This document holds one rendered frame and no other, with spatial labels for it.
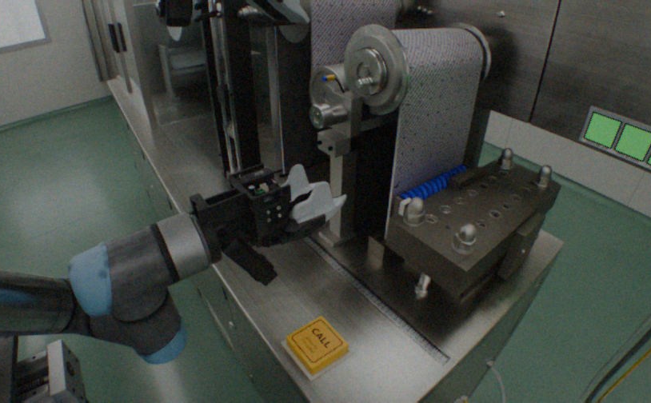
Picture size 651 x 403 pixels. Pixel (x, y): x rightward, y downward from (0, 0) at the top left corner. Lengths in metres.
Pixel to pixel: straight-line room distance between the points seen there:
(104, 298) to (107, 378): 1.40
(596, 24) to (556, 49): 0.08
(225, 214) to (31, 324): 0.26
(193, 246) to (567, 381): 1.70
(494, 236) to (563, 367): 1.34
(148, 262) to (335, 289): 0.36
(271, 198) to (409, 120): 0.27
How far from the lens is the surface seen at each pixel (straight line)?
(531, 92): 0.79
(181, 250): 0.39
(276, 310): 0.60
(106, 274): 0.39
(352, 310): 0.60
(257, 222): 0.41
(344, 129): 0.60
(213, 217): 0.40
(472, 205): 0.66
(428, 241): 0.55
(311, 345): 0.53
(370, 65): 0.55
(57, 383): 0.84
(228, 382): 1.58
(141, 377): 1.72
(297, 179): 0.50
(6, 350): 0.90
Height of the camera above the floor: 1.38
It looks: 35 degrees down
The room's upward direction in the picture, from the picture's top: straight up
